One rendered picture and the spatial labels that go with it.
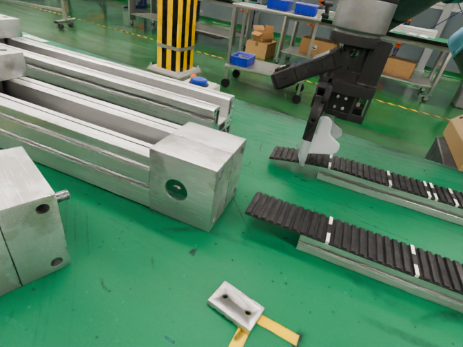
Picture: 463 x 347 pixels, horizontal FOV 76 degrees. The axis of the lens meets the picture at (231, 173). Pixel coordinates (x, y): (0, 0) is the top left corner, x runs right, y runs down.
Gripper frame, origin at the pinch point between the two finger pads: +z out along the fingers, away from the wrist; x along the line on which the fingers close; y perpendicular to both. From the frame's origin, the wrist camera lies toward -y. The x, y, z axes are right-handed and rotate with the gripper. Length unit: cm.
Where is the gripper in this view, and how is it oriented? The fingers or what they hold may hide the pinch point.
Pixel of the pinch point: (302, 151)
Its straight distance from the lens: 55.3
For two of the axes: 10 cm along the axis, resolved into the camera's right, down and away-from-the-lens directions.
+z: -1.6, 8.4, 5.3
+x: 3.7, -4.5, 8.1
